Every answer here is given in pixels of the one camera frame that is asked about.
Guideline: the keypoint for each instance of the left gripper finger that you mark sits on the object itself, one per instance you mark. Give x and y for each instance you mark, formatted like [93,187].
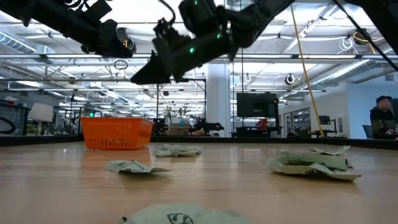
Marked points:
[124,40]
[119,54]

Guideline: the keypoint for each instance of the banknote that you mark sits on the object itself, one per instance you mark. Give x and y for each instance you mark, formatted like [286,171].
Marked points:
[311,160]
[164,151]

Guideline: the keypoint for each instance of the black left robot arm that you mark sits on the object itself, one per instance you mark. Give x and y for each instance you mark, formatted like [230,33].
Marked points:
[46,12]

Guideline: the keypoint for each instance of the black background robot arm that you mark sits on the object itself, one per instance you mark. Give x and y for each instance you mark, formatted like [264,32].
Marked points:
[208,127]
[160,127]

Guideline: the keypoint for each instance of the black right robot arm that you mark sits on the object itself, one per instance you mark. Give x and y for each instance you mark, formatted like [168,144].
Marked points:
[255,18]

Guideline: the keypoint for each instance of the white square column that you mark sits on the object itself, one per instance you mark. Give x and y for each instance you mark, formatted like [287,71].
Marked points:
[217,99]

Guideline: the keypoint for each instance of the teal vase with flowers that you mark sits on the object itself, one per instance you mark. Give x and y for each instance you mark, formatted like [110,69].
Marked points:
[182,123]

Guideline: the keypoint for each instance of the brown cardboard box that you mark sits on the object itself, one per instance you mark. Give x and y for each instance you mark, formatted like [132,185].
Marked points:
[178,131]

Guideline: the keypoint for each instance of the orange plastic basket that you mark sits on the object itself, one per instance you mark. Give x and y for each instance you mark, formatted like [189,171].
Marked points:
[115,133]

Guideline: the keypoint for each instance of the large black monitor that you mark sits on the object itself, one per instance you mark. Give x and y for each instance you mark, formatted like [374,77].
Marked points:
[256,105]

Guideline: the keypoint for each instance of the long linear ceiling light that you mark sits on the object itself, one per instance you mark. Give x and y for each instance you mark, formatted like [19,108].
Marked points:
[280,56]

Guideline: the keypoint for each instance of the black monitor cart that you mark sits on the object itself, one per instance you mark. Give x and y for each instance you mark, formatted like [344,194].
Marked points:
[248,132]

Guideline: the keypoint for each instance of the red round object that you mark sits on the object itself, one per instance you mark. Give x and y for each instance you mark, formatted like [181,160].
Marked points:
[262,124]

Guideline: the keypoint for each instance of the white board panel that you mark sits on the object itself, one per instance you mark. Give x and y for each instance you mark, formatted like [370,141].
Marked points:
[40,112]

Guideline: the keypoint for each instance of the small black desk monitor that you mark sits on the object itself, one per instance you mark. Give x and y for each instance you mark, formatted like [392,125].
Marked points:
[324,120]

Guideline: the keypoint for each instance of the blue office chair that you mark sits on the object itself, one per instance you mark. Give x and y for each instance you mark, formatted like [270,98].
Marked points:
[367,132]

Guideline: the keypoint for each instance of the person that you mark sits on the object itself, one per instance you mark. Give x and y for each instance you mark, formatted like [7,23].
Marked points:
[381,121]

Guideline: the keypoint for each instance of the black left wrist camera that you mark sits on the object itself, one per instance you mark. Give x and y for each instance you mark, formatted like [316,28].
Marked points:
[99,9]

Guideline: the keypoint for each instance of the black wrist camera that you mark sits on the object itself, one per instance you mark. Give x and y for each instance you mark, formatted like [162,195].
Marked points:
[99,9]
[164,31]

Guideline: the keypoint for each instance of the black background rig frame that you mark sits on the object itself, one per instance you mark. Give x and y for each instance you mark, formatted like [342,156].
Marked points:
[157,102]

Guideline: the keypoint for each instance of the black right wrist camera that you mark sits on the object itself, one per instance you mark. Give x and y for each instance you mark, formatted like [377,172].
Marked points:
[164,31]

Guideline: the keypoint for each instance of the black aluminium table frame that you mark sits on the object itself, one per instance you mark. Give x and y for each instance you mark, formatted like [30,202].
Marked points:
[46,140]

